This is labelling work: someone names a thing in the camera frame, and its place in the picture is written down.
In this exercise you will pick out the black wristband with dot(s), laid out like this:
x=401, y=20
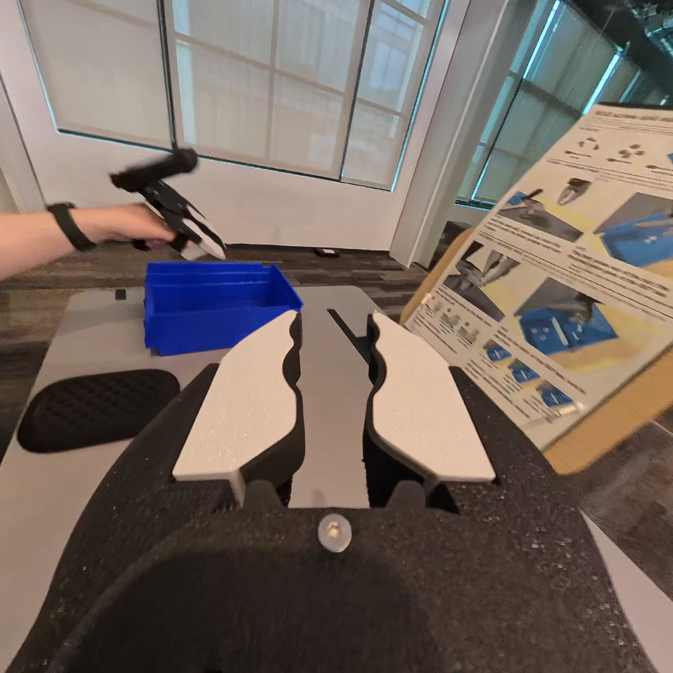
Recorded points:
x=73, y=226

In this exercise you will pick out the person's left forearm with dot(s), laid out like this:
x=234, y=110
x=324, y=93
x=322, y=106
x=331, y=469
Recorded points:
x=26, y=242

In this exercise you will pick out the printed instruction sheet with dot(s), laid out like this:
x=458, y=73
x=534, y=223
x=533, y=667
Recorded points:
x=578, y=273

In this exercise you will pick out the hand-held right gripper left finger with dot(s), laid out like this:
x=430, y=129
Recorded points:
x=242, y=410

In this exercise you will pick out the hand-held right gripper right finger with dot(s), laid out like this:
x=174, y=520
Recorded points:
x=426, y=415

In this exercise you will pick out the person's left hand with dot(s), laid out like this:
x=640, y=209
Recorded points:
x=126, y=226

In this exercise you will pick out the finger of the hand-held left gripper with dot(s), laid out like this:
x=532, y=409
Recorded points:
x=192, y=250
x=207, y=231

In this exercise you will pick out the small black floor box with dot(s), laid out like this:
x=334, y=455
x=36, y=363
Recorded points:
x=327, y=253

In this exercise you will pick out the tall glass window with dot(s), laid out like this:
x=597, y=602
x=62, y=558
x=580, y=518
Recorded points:
x=526, y=105

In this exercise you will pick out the blue plastic bin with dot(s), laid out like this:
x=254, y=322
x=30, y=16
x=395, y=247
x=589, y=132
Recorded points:
x=210, y=315

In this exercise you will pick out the large paned window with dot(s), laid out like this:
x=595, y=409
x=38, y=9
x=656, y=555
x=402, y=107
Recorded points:
x=236, y=79

